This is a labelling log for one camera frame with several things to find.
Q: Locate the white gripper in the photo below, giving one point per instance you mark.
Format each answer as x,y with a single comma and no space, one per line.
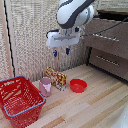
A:
63,38

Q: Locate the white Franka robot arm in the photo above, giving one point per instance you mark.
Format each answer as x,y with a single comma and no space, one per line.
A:
71,13

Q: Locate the colourful snack bar box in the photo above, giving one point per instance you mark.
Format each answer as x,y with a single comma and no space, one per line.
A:
56,78

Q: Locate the red plastic bowl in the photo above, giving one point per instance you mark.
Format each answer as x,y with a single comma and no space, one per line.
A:
78,86

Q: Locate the pink plastic cup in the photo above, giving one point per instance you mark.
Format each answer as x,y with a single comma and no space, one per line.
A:
45,87

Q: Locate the brown drawer cabinet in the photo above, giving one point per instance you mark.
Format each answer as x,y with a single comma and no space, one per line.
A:
108,50

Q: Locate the black vertical bar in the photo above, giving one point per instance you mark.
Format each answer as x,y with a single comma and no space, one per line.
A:
9,40

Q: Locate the red plastic shopping basket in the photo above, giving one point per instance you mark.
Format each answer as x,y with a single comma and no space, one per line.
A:
20,100

